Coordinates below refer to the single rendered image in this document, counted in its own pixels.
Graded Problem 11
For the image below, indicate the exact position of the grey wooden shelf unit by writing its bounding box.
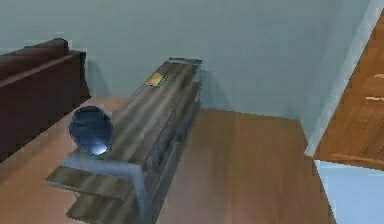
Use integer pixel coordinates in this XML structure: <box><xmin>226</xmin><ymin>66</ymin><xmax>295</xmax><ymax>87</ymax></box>
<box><xmin>45</xmin><ymin>57</ymin><xmax>204</xmax><ymax>224</ymax></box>

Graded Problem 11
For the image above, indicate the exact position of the small yellow flat object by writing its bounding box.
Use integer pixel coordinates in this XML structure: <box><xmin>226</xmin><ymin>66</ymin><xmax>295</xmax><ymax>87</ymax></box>
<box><xmin>144</xmin><ymin>72</ymin><xmax>168</xmax><ymax>88</ymax></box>

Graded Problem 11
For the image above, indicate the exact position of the dark blue round bowl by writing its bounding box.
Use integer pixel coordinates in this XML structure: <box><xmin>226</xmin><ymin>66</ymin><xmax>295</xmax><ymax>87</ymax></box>
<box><xmin>68</xmin><ymin>105</ymin><xmax>114</xmax><ymax>157</ymax></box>

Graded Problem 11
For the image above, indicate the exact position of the dark brown sofa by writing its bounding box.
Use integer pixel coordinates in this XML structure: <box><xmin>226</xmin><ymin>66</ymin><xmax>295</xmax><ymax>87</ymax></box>
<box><xmin>0</xmin><ymin>37</ymin><xmax>92</xmax><ymax>163</ymax></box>

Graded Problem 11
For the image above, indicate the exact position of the brown wooden room door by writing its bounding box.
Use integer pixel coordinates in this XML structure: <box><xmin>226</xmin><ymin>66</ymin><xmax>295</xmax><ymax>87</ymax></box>
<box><xmin>313</xmin><ymin>9</ymin><xmax>384</xmax><ymax>172</ymax></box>

